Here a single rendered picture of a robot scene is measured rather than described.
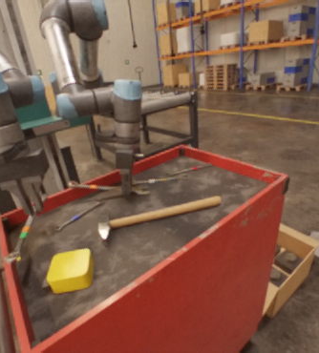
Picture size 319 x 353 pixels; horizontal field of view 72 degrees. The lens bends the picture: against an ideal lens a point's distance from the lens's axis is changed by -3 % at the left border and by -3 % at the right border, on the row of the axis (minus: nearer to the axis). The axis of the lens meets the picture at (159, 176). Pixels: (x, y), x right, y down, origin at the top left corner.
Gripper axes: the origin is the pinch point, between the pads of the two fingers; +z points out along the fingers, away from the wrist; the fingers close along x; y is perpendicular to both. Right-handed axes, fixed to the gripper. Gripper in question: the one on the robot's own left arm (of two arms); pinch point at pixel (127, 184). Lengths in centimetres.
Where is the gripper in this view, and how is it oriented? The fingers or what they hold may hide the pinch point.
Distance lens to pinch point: 73.6
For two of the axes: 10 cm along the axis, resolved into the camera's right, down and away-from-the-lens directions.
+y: 10.0, 0.7, 0.1
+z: -0.6, 9.1, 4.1
